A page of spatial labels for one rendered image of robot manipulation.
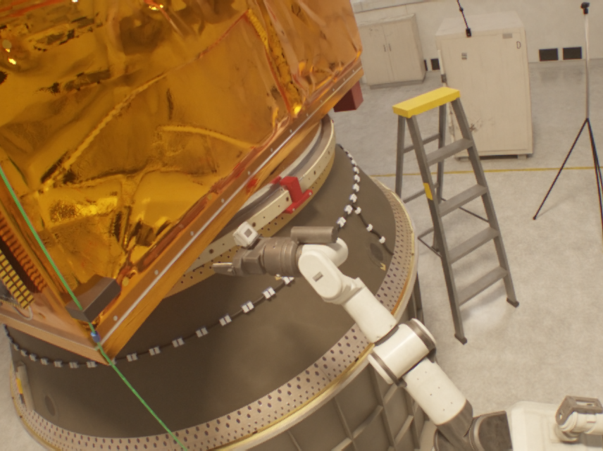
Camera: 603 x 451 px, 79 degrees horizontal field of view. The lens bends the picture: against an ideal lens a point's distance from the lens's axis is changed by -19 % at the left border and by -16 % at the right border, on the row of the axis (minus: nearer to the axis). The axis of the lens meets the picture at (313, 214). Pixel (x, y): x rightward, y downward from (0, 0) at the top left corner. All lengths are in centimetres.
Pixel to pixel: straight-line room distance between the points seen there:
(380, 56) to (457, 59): 387
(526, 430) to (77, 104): 116
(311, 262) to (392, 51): 755
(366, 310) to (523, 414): 46
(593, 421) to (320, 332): 87
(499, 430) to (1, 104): 116
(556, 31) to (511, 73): 415
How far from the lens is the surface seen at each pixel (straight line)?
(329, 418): 161
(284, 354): 139
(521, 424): 107
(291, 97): 154
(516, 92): 474
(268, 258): 93
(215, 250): 126
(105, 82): 91
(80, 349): 102
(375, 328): 90
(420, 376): 92
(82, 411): 164
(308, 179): 145
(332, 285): 87
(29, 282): 92
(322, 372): 144
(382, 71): 843
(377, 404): 183
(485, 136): 491
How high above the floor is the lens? 231
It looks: 30 degrees down
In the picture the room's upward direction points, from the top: 17 degrees counter-clockwise
